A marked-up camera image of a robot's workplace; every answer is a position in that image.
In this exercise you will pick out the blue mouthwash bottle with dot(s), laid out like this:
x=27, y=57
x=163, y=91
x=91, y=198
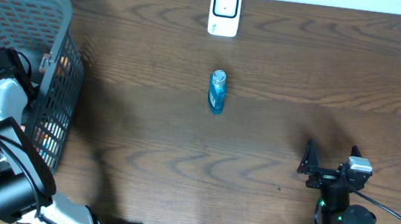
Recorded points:
x=217, y=91

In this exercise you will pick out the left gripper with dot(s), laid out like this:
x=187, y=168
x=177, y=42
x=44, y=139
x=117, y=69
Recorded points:
x=30, y=86

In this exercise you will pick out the grey plastic shopping basket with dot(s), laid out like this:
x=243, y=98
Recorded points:
x=36, y=27

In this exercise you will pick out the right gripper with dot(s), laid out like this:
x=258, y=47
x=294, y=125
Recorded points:
x=324, y=176

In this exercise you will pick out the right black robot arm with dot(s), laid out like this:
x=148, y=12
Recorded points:
x=336, y=185

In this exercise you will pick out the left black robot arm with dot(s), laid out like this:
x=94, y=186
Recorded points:
x=28, y=193

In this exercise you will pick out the orange basket tag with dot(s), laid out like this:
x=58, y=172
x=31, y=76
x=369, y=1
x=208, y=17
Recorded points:
x=45, y=62

